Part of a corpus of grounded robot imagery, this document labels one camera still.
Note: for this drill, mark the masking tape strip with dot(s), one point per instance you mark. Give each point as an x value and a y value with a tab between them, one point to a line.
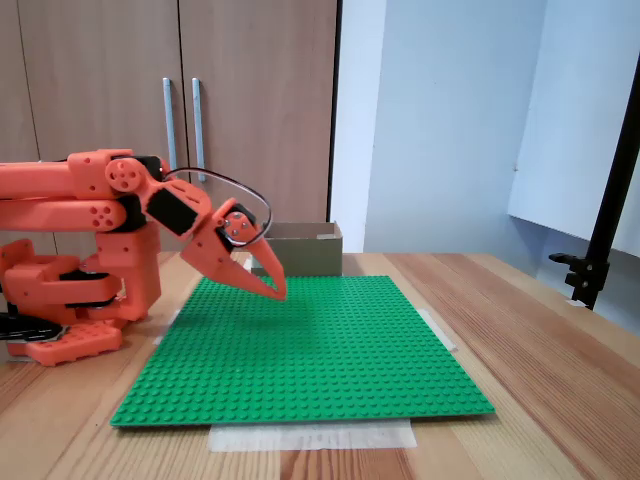
440	330
310	437
163	332

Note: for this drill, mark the white wall panel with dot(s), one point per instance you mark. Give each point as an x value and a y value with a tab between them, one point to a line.
575	125

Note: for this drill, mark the black table clamp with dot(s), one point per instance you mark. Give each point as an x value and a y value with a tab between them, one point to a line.
25	327

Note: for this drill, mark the open cardboard box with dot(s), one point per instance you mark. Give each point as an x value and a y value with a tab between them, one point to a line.
310	255

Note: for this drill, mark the green lego baseplate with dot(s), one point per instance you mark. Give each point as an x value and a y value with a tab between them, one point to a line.
325	360

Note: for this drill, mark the black camera stand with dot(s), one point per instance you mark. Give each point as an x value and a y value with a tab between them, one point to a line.
612	200

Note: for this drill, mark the brown wooden cabinet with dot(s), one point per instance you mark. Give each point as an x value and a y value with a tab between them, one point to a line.
100	75

